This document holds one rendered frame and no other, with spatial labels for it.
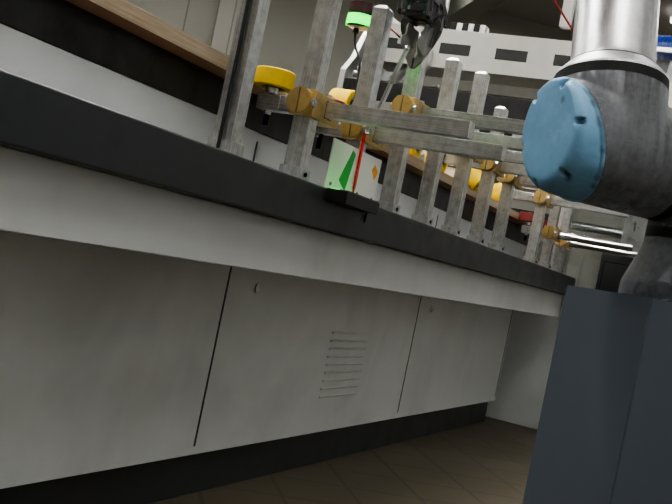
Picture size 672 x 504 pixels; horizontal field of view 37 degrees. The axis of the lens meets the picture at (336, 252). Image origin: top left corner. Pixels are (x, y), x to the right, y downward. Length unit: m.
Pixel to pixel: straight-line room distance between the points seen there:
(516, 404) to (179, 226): 3.30
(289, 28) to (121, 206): 8.62
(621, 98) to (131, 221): 0.70
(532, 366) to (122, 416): 3.01
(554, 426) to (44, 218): 0.75
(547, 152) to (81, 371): 0.91
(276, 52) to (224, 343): 7.89
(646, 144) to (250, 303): 1.18
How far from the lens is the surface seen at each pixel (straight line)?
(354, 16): 2.17
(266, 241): 1.84
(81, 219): 1.40
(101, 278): 1.79
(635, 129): 1.31
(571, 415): 1.43
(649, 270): 1.39
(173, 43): 1.77
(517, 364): 4.72
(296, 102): 1.87
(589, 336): 1.41
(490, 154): 2.06
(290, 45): 10.00
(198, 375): 2.13
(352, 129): 2.09
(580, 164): 1.28
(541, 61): 5.04
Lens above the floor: 0.57
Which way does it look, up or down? level
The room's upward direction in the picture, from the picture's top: 12 degrees clockwise
